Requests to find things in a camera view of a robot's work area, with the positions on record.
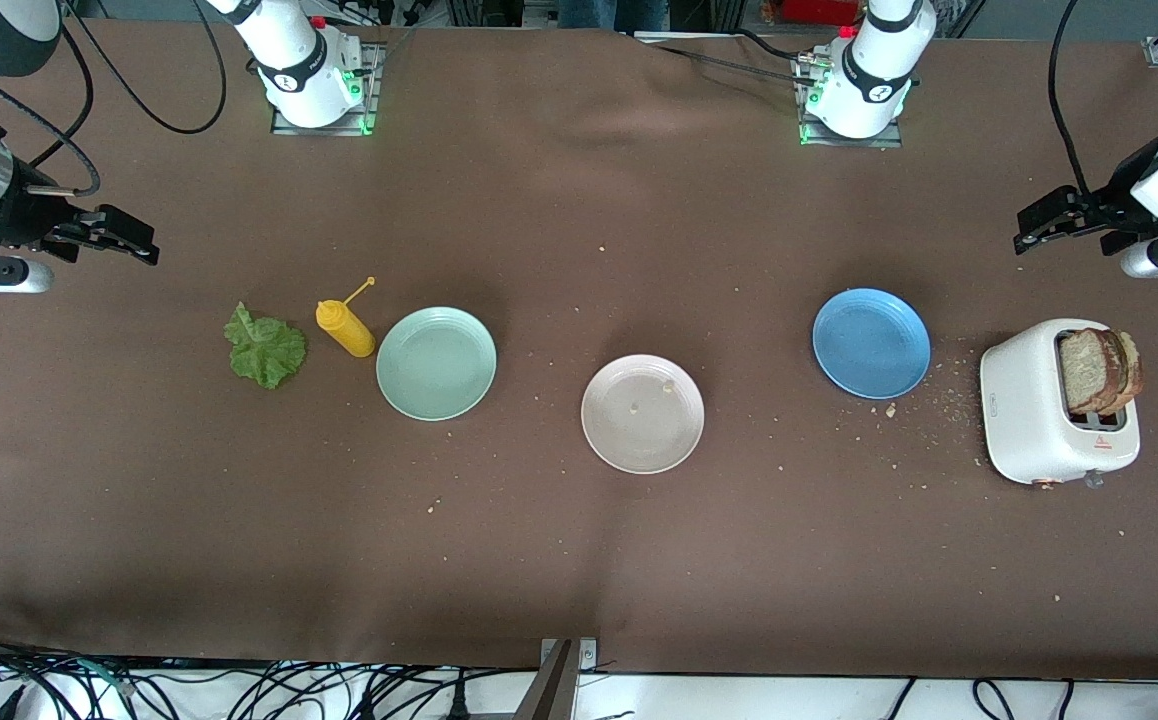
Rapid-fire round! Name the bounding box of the brown bread slice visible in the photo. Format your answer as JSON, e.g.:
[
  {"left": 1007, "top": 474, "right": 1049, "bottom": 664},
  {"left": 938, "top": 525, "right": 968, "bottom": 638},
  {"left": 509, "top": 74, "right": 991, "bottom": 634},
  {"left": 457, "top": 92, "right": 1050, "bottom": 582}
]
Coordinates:
[
  {"left": 1057, "top": 328, "right": 1130, "bottom": 416},
  {"left": 1104, "top": 330, "right": 1146, "bottom": 411}
]

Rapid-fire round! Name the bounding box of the green lettuce leaf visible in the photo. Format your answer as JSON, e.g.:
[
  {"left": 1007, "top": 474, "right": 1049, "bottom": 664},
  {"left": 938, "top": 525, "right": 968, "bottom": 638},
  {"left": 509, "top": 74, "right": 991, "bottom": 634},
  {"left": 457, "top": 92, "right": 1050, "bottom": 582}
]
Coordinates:
[{"left": 223, "top": 302, "right": 308, "bottom": 391}]

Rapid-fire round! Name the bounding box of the yellow squeeze bottle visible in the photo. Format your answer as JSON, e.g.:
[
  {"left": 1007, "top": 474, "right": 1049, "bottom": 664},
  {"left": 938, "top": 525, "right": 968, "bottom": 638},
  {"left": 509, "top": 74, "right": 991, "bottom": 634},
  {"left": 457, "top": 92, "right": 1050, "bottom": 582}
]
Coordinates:
[{"left": 315, "top": 277, "right": 377, "bottom": 359}]

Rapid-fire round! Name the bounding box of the beige plate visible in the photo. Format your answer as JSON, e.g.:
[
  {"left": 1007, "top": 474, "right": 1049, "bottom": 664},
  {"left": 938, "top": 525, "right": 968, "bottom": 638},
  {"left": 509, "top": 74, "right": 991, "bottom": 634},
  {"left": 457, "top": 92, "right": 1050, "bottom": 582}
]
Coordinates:
[{"left": 580, "top": 354, "right": 706, "bottom": 475}]

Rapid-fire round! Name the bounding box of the blue plate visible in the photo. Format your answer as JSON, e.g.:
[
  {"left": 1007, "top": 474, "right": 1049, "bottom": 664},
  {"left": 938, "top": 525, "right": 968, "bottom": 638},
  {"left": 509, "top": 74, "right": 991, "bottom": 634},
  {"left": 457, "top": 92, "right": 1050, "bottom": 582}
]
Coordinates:
[{"left": 812, "top": 288, "right": 932, "bottom": 400}]

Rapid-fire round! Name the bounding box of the mint green plate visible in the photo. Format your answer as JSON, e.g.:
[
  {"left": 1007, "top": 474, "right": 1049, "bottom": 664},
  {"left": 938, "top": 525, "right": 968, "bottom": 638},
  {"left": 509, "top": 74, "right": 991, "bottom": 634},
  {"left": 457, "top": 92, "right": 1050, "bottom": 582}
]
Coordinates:
[{"left": 376, "top": 306, "right": 498, "bottom": 422}]

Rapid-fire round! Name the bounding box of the white two-slot toaster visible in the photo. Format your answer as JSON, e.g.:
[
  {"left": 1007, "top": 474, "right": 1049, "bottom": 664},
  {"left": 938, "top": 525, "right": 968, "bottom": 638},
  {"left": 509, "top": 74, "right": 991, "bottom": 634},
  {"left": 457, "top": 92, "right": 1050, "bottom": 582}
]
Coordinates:
[{"left": 979, "top": 318, "right": 1142, "bottom": 492}]

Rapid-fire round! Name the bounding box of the red box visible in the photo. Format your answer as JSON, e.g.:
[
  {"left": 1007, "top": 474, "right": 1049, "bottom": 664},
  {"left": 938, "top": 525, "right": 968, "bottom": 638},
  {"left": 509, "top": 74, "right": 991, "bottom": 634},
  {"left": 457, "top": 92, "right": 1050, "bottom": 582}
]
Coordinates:
[{"left": 777, "top": 0, "right": 862, "bottom": 26}]

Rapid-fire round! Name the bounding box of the brown table cloth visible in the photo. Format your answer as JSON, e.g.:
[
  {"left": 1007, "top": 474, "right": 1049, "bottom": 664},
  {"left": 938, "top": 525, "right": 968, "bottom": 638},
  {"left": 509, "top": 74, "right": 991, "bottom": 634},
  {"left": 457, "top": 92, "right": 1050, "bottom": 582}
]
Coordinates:
[{"left": 0, "top": 18, "right": 1158, "bottom": 681}]

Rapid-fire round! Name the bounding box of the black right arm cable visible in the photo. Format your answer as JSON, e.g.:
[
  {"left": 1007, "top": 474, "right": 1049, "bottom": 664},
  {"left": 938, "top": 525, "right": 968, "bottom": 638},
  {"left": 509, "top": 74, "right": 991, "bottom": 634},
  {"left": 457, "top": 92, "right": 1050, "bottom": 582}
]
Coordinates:
[{"left": 0, "top": 0, "right": 230, "bottom": 198}]

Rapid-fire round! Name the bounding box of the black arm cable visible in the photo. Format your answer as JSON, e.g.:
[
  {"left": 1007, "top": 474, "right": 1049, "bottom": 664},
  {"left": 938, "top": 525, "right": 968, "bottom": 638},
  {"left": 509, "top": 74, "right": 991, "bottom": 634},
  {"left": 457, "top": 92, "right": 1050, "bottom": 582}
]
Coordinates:
[
  {"left": 1047, "top": 0, "right": 1158, "bottom": 193},
  {"left": 0, "top": 0, "right": 230, "bottom": 198}
]

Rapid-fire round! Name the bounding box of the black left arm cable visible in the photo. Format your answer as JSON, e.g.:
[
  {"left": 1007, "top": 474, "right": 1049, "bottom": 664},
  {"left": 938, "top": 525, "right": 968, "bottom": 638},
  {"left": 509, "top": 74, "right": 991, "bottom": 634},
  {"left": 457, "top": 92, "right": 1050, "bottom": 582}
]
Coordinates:
[{"left": 1047, "top": 0, "right": 1158, "bottom": 193}]

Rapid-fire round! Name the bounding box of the thin black base cable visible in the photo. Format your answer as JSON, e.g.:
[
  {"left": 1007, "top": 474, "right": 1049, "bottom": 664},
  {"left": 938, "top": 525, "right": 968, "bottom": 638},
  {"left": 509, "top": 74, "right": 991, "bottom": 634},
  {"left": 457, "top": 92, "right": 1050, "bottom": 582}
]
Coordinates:
[{"left": 654, "top": 28, "right": 820, "bottom": 86}]

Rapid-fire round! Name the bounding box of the black floor cable bundle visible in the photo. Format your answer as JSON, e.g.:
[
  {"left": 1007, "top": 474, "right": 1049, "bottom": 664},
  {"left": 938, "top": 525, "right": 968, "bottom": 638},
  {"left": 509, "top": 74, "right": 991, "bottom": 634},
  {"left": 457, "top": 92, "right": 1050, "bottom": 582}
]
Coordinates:
[{"left": 0, "top": 628, "right": 540, "bottom": 720}]

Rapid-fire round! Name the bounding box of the metal table bracket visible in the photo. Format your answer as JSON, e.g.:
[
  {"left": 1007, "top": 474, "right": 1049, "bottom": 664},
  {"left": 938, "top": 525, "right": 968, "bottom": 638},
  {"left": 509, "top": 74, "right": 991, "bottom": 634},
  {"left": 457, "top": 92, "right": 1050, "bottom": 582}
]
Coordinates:
[{"left": 514, "top": 637, "right": 600, "bottom": 720}]

